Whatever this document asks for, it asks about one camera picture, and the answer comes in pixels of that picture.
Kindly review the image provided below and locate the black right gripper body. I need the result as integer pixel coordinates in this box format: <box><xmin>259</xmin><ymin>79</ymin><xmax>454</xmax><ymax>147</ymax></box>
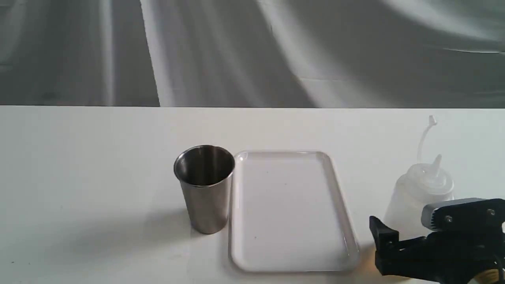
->
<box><xmin>428</xmin><ymin>231</ymin><xmax>504</xmax><ymax>284</ymax></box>

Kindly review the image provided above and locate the clear squeeze bottle with oil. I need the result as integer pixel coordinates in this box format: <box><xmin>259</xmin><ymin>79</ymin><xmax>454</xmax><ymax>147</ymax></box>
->
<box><xmin>381</xmin><ymin>115</ymin><xmax>454</xmax><ymax>241</ymax></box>

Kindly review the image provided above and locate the stainless steel cup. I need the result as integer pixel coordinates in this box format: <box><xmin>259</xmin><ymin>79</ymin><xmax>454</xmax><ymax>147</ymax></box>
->
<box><xmin>173</xmin><ymin>144</ymin><xmax>235</xmax><ymax>234</ymax></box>

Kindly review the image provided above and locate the white rectangular tray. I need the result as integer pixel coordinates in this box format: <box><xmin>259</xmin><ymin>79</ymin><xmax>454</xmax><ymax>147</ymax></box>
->
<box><xmin>229</xmin><ymin>150</ymin><xmax>360</xmax><ymax>273</ymax></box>

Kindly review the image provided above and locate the grey fabric backdrop curtain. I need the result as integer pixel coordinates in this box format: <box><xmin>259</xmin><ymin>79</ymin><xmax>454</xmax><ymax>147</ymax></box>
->
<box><xmin>1</xmin><ymin>0</ymin><xmax>504</xmax><ymax>108</ymax></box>

